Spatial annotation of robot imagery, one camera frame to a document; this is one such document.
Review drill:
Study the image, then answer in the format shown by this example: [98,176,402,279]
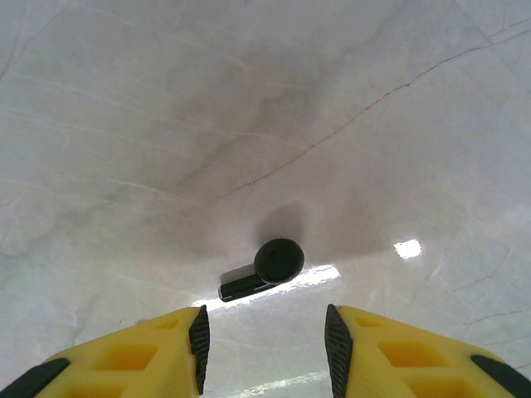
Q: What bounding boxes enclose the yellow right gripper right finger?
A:
[324,303,531,398]

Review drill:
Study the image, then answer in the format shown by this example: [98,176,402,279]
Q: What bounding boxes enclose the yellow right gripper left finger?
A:
[7,305,211,398]

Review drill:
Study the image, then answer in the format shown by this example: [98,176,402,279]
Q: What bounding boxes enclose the black wireless earbud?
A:
[218,237,306,303]

